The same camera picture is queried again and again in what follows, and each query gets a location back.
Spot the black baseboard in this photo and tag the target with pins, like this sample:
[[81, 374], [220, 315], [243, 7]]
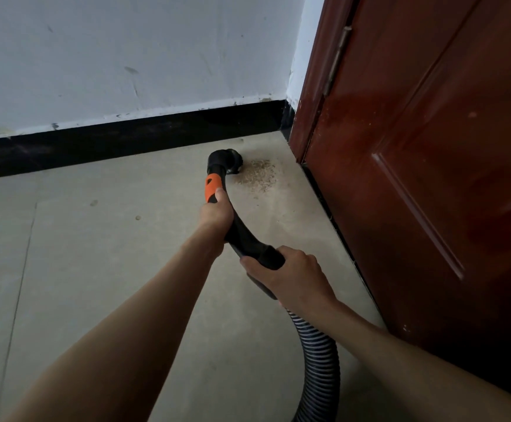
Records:
[[128, 138]]

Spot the person's right forearm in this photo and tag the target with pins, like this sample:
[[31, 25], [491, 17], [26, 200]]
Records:
[[431, 373]]

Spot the person's right hand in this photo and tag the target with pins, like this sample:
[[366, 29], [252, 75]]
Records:
[[299, 281]]

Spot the person's left forearm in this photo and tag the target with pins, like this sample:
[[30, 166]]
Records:
[[115, 342]]

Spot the red-brown wooden door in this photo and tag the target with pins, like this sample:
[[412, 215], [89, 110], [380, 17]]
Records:
[[427, 171]]

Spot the person's left hand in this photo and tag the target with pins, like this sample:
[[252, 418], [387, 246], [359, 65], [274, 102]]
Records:
[[216, 219]]

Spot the brown dirt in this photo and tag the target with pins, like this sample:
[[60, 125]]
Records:
[[260, 173]]

